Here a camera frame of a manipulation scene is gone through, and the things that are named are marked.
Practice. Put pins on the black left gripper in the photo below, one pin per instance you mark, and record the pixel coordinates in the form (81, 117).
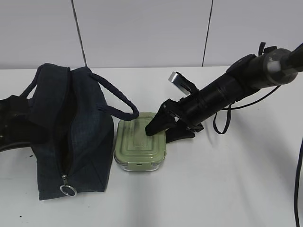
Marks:
(16, 131)

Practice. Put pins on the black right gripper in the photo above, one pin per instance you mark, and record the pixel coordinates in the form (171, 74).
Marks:
(164, 119)

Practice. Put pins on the green lid glass container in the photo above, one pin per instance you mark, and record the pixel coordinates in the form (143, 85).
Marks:
(134, 150)

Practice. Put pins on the navy blue lunch bag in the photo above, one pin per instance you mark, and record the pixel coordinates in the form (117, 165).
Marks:
(76, 108)

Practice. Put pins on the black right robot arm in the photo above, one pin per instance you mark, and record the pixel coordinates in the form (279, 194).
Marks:
(271, 67)

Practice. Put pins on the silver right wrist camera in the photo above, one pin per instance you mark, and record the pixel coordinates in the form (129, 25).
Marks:
(183, 84)

